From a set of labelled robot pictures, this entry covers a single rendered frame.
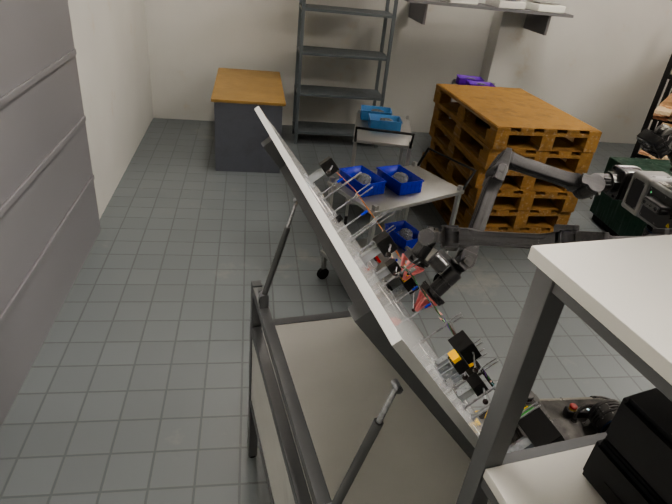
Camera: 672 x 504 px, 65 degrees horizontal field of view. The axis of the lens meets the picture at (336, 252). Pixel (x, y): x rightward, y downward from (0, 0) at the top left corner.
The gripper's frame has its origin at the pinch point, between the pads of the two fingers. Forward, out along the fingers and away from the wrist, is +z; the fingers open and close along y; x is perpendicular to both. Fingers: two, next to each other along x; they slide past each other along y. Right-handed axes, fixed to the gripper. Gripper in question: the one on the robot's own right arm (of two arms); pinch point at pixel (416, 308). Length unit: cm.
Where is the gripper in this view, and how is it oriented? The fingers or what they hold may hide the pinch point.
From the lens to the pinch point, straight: 196.6
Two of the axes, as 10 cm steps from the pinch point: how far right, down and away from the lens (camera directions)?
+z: -7.1, 6.9, 1.4
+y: 2.1, 3.9, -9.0
